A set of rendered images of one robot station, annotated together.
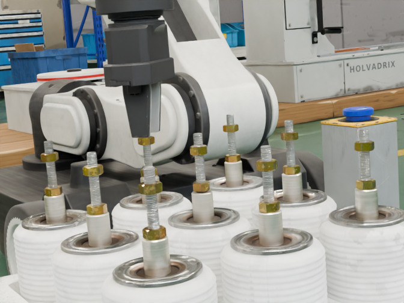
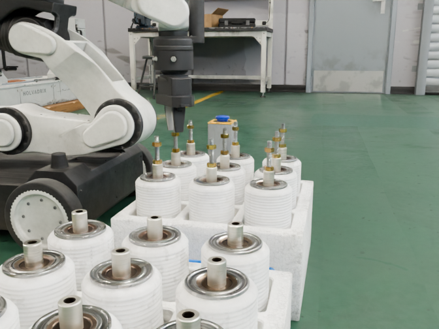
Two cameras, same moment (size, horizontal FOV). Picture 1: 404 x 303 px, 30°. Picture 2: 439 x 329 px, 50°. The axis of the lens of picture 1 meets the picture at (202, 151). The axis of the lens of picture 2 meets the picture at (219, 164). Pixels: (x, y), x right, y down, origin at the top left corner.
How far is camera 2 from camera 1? 76 cm
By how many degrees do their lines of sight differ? 45
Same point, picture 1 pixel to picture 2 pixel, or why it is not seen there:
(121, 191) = (84, 168)
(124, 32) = (182, 80)
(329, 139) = (213, 130)
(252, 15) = not seen: outside the picture
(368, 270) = not seen: hidden behind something
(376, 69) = (36, 93)
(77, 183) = (61, 165)
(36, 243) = (166, 187)
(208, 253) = (240, 180)
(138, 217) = (184, 171)
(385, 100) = not seen: hidden behind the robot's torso
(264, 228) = (277, 164)
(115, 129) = (42, 133)
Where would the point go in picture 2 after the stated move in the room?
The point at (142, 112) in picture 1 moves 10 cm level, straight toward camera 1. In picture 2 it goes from (181, 119) to (215, 124)
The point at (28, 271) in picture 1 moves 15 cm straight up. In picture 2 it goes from (159, 203) to (157, 130)
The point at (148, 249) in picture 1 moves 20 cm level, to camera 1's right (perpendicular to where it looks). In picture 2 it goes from (270, 175) to (325, 158)
